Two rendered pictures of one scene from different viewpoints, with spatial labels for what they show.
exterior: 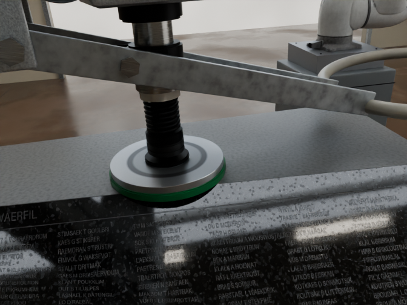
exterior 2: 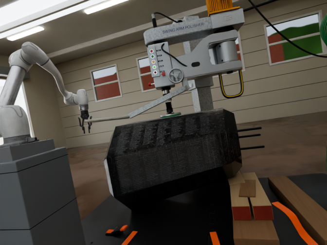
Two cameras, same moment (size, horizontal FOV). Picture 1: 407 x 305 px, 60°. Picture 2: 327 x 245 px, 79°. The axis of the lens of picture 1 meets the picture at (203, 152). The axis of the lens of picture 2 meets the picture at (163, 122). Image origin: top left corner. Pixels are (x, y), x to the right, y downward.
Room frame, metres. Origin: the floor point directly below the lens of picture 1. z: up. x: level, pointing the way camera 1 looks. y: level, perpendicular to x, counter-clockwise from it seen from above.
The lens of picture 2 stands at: (2.51, 0.83, 0.93)
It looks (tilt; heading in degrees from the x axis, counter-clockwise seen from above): 3 degrees down; 204
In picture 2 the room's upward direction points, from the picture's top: 10 degrees counter-clockwise
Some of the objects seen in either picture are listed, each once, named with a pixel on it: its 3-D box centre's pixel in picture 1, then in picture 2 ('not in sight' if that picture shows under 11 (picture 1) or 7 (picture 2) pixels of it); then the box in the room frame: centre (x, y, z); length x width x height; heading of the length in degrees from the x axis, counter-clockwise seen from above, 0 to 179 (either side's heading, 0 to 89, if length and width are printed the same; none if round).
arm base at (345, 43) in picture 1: (330, 40); (20, 140); (1.67, -0.62, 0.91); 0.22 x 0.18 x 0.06; 109
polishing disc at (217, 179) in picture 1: (167, 161); (170, 114); (0.60, 0.07, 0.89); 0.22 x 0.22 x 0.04
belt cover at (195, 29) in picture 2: not in sight; (191, 32); (0.48, 0.40, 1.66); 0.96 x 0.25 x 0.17; 110
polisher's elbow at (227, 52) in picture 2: not in sight; (227, 53); (0.37, 0.69, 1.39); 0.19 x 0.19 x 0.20
